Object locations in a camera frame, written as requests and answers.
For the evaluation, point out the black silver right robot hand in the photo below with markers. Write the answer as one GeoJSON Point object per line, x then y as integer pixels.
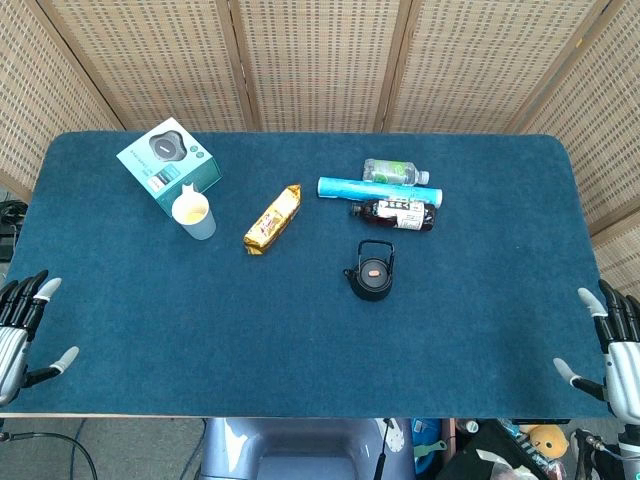
{"type": "Point", "coordinates": [622, 365]}

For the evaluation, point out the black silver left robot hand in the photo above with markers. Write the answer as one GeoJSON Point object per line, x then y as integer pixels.
{"type": "Point", "coordinates": [12, 345]}

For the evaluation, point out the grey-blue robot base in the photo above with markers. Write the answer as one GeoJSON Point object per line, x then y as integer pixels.
{"type": "Point", "coordinates": [300, 450]}

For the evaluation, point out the yellow plush toy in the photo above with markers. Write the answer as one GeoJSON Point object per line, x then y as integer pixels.
{"type": "Point", "coordinates": [547, 440]}

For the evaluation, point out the black bag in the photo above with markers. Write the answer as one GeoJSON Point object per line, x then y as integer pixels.
{"type": "Point", "coordinates": [475, 455]}

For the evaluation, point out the grey paper cup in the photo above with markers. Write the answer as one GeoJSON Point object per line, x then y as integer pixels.
{"type": "Point", "coordinates": [196, 217]}

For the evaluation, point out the woven rattan screen panel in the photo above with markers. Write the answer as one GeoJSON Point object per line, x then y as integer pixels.
{"type": "Point", "coordinates": [315, 60]}
{"type": "Point", "coordinates": [475, 60]}
{"type": "Point", "coordinates": [35, 90]}
{"type": "Point", "coordinates": [150, 60]}
{"type": "Point", "coordinates": [605, 125]}

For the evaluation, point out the teal speaker product box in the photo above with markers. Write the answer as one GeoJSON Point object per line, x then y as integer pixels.
{"type": "Point", "coordinates": [167, 155]}

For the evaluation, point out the dark tea bottle white label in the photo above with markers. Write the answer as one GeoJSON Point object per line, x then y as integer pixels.
{"type": "Point", "coordinates": [400, 214]}

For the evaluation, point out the dark blue table cloth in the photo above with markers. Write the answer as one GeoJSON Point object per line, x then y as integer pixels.
{"type": "Point", "coordinates": [300, 340]}

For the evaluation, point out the golden snack package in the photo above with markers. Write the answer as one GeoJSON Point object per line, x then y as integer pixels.
{"type": "Point", "coordinates": [272, 220]}

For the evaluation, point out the clear water bottle green label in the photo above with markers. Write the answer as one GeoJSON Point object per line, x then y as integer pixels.
{"type": "Point", "coordinates": [392, 171]}

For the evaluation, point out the light blue cylindrical tube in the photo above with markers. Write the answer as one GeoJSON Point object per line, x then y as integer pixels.
{"type": "Point", "coordinates": [370, 190]}

